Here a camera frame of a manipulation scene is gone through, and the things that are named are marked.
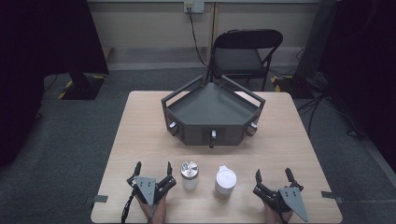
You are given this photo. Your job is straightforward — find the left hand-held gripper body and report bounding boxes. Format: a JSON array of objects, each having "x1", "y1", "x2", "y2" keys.
[{"x1": 126, "y1": 174, "x2": 177, "y2": 207}]

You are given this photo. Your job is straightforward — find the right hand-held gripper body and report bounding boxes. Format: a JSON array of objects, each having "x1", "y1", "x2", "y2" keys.
[{"x1": 252, "y1": 182, "x2": 309, "y2": 223}]

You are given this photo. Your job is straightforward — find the glass jar with silver lid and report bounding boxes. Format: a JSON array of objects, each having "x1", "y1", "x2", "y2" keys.
[{"x1": 180, "y1": 161, "x2": 200, "y2": 191}]

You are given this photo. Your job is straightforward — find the clear jar with white lid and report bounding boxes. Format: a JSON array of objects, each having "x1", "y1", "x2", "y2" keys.
[{"x1": 214, "y1": 165, "x2": 238, "y2": 196}]

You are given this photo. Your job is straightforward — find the dark grey corner rack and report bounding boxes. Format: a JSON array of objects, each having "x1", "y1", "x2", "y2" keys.
[{"x1": 161, "y1": 74, "x2": 267, "y2": 149}]

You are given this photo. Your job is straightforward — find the person's right hand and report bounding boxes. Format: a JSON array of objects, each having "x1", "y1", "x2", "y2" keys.
[{"x1": 262, "y1": 202, "x2": 294, "y2": 224}]

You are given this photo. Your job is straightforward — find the person's left hand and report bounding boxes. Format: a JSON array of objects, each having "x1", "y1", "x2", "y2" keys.
[{"x1": 137, "y1": 193, "x2": 168, "y2": 224}]

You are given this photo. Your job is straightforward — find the black stand base with striped tape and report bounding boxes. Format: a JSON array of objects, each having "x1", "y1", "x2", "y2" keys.
[
  {"x1": 57, "y1": 72, "x2": 106, "y2": 101},
  {"x1": 270, "y1": 74, "x2": 316, "y2": 100}
]

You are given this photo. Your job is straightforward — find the black folding chair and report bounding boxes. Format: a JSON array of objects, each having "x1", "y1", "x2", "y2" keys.
[{"x1": 205, "y1": 28, "x2": 284, "y2": 92}]

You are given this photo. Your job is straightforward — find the black curtain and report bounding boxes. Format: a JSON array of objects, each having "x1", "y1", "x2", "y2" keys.
[
  {"x1": 0, "y1": 0, "x2": 110, "y2": 169},
  {"x1": 320, "y1": 0, "x2": 396, "y2": 174}
]

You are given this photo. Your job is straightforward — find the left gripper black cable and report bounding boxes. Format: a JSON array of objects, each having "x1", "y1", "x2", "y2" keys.
[{"x1": 120, "y1": 189, "x2": 138, "y2": 224}]

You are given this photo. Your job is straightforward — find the grey table bracket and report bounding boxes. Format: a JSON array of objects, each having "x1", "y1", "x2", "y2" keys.
[
  {"x1": 85, "y1": 194, "x2": 109, "y2": 205},
  {"x1": 320, "y1": 190, "x2": 345, "y2": 205}
]

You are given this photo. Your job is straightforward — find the black floor cables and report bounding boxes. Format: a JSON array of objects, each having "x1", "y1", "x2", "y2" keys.
[{"x1": 297, "y1": 92, "x2": 366, "y2": 140}]

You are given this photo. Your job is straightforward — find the black power cable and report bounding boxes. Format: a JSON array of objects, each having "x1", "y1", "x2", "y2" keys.
[{"x1": 186, "y1": 7, "x2": 209, "y2": 68}]

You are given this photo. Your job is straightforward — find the grey upright post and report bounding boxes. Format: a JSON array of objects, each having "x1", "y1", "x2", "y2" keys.
[{"x1": 295, "y1": 0, "x2": 339, "y2": 79}]

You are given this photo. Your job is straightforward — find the white wall socket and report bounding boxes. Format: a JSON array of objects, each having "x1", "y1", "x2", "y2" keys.
[{"x1": 183, "y1": 0, "x2": 205, "y2": 14}]

